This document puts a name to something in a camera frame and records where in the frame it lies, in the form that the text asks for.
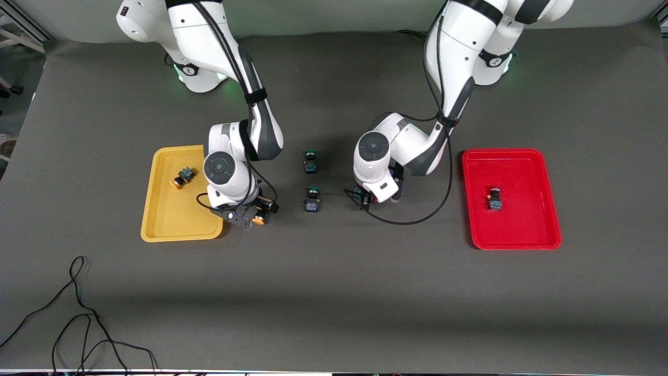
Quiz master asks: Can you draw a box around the aluminium frame rail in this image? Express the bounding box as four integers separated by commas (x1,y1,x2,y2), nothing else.
0,9,54,42

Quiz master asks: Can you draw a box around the yellow push button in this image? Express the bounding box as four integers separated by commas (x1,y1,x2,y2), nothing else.
170,166,196,190
250,198,275,226

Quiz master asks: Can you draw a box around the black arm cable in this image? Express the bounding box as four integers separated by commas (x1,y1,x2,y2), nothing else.
344,0,455,226
188,0,280,212

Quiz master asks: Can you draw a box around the red plastic tray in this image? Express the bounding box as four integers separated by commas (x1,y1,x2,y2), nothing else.
462,148,563,251

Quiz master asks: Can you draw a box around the yellow plastic tray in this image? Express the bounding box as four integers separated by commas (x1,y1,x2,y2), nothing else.
140,145,226,243

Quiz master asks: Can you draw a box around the loose black cable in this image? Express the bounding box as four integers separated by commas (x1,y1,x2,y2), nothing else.
0,255,158,376

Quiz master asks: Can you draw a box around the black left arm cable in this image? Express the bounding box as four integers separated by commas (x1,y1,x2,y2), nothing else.
344,0,455,226

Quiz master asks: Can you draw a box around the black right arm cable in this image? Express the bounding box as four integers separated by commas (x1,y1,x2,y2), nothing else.
188,0,280,212

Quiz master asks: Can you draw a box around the dark grey table mat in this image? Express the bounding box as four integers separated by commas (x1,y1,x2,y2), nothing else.
0,18,668,374

